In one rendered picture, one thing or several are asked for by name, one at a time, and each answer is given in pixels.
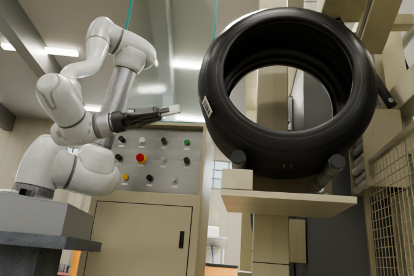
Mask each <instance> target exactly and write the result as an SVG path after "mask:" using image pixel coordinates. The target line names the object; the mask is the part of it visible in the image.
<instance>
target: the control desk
mask: <svg viewBox="0 0 414 276"><path fill-rule="evenodd" d="M111 151H112V152H113V154H114V156H115V166H117V167H118V169H119V172H120V182H119V184H118V186H117V188H116V190H115V191H114V192H113V193H111V194H108V195H104V196H99V197H91V202H90V205H89V212H88V213H89V214H91V215H93V216H94V217H93V221H92V227H91V234H90V237H89V240H90V241H95V242H101V243H102V245H101V249H100V252H95V251H93V252H90V251H81V253H80V257H79V263H78V269H77V273H76V276H205V263H206V247H207V237H208V221H209V204H210V194H211V178H212V169H213V152H214V146H213V142H212V139H211V136H210V134H209V132H208V130H207V127H206V124H205V123H175V122H155V123H152V124H148V125H145V126H142V127H141V128H138V127H137V126H128V127H127V130H126V131H124V132H119V133H116V136H115V139H114V142H113V145H112V149H111Z"/></svg>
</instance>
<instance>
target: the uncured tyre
mask: <svg viewBox="0 0 414 276"><path fill-rule="evenodd" d="M275 65H281V66H288V67H293V68H297V69H299V70H302V71H304V72H306V73H307V74H309V75H311V76H312V77H313V78H315V79H316V80H317V81H318V82H319V83H320V84H321V85H322V87H323V88H324V90H325V91H326V93H327V95H328V98H329V100H330V103H331V110H332V117H331V119H330V120H329V121H327V122H326V123H323V124H321V125H320V126H317V127H314V128H311V129H306V130H302V131H278V130H274V129H270V128H266V127H264V126H261V125H259V124H257V123H255V122H253V121H251V120H250V119H248V118H247V117H246V116H245V115H243V114H242V113H241V112H240V111H239V110H238V109H237V108H236V107H235V105H234V104H233V103H232V101H231V100H230V96H231V93H232V91H233V90H234V88H235V86H236V85H237V84H238V83H239V82H240V81H241V80H242V79H243V78H244V77H245V76H246V75H248V74H250V73H251V72H253V71H255V70H258V69H260V68H264V67H269V66H275ZM204 96H206V99H207V101H208V103H209V106H210V107H211V109H212V114H211V116H210V117H209V118H208V116H207V114H206V112H205V109H204V107H203V104H202V101H203V98H204ZM377 98H378V77H377V73H376V68H375V64H374V62H373V59H372V57H371V55H370V53H369V51H368V50H367V48H366V47H365V45H364V44H363V42H362V41H361V40H360V39H359V38H358V36H357V35H356V34H355V33H354V32H353V31H351V30H350V29H349V28H348V27H347V26H345V25H344V24H342V23H341V22H339V21H337V20H336V19H334V18H332V17H330V16H328V15H326V14H323V13H321V12H317V11H315V10H310V9H305V8H301V7H271V8H267V9H262V10H257V11H255V12H252V13H250V14H247V15H244V16H242V17H241V18H239V19H237V20H236V21H234V22H232V23H231V24H230V25H228V26H227V27H226V28H224V29H223V30H222V31H221V32H220V33H219V34H218V35H217V36H216V38H215V39H214V40H213V42H212V43H211V44H210V46H209V48H208V50H207V51H206V54H205V56H204V58H203V61H202V63H201V67H200V71H199V75H198V99H199V103H200V107H201V110H202V114H203V117H204V120H205V124H206V127H207V130H208V132H209V134H210V136H211V138H212V140H213V142H214V143H215V144H216V146H217V147H218V149H219V150H220V151H221V152H222V153H223V154H224V155H225V156H226V157H227V158H228V159H229V160H230V161H231V159H230V156H231V154H232V152H233V151H235V150H241V151H243V152H244V153H245V155H246V169H251V170H253V174H256V175H258V176H262V177H267V175H268V173H269V176H268V178H271V179H299V178H303V177H308V176H312V175H314V174H317V173H318V172H319V171H320V170H321V169H322V168H323V166H324V165H325V163H326V162H327V161H328V160H329V159H330V157H331V156H332V155H335V154H339V155H342V154H344V155H345V154H346V153H345V152H347V151H348V150H349V149H350V148H351V147H352V146H353V145H354V144H355V143H356V142H357V141H358V140H359V139H360V137H361V136H362V134H363V133H364V132H365V131H366V129H367V128H368V125H369V124H370V122H371V119H372V118H373V115H374V112H375V108H376V103H377ZM344 155H343V156H344ZM281 164H295V166H294V169H282V168H281Z"/></svg>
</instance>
